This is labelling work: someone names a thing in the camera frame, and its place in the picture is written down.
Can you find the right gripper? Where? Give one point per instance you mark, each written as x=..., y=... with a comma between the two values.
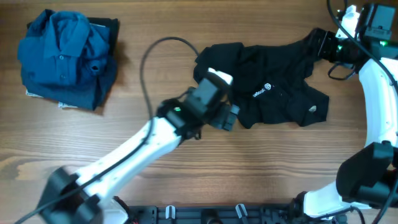
x=326, y=38

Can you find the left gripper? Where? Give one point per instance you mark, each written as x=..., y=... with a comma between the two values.
x=219, y=119

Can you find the black t-shirt with logo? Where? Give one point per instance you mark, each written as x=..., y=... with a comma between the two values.
x=269, y=81

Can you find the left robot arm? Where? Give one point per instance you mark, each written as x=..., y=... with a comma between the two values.
x=87, y=196

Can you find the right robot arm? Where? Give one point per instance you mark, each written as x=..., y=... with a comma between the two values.
x=368, y=179

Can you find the white folded cloth under pile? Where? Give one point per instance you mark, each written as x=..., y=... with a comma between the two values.
x=60, y=104

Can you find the blue polo shirt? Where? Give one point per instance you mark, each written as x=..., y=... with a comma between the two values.
x=82, y=81

